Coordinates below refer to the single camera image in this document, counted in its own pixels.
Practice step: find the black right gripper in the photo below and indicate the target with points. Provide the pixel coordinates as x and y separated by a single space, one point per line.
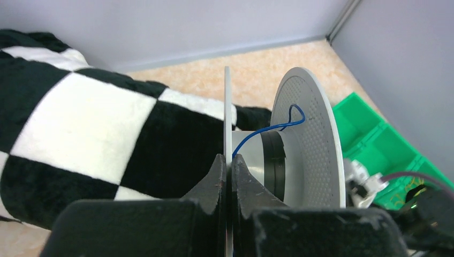
426 221

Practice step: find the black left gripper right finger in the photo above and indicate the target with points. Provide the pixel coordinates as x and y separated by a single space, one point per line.
265 226

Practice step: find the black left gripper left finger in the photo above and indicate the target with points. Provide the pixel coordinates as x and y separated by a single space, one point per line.
193 225

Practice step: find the grey plastic cable spool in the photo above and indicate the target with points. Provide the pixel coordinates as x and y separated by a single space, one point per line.
298 158

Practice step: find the green plastic compartment bin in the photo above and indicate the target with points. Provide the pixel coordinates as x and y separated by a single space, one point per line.
366 137

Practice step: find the black white checkered blanket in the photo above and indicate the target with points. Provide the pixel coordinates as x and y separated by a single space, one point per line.
70 132

